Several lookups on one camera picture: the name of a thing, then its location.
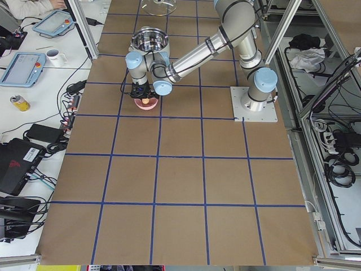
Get yellow drink can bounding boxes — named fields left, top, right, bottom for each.
left=10, top=95, right=30, bottom=112

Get black power adapter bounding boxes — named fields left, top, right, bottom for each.
left=23, top=124, right=65, bottom=143

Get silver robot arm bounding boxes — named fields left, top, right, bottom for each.
left=125, top=1, right=278, bottom=112

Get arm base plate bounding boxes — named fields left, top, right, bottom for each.
left=230, top=86, right=278, bottom=123

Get white mug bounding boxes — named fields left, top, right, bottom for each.
left=46, top=49, right=68, bottom=68

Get black red computer box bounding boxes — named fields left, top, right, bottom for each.
left=1, top=138, right=46, bottom=196

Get coiled black cables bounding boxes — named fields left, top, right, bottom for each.
left=323, top=152, right=356, bottom=188

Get glass pot lid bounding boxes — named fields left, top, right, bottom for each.
left=140, top=0, right=177, bottom=16

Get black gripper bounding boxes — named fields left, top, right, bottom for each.
left=130, top=82, right=156, bottom=99

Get black white cloth pile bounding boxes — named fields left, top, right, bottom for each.
left=289, top=33, right=325, bottom=73

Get pink bowl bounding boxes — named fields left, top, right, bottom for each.
left=134, top=98, right=159, bottom=111

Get blue teach pendant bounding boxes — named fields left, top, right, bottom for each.
left=32, top=10, right=74, bottom=37
left=1, top=52, right=46, bottom=88

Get white electric cooking pot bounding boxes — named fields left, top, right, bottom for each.
left=129, top=27, right=170, bottom=55

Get person in white sleeve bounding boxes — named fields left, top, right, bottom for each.
left=5, top=0, right=66, bottom=20

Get near blue teach pendant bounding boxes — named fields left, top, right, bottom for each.
left=1, top=52, right=46, bottom=88

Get far blue teach pendant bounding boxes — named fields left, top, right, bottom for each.
left=32, top=10, right=74, bottom=37

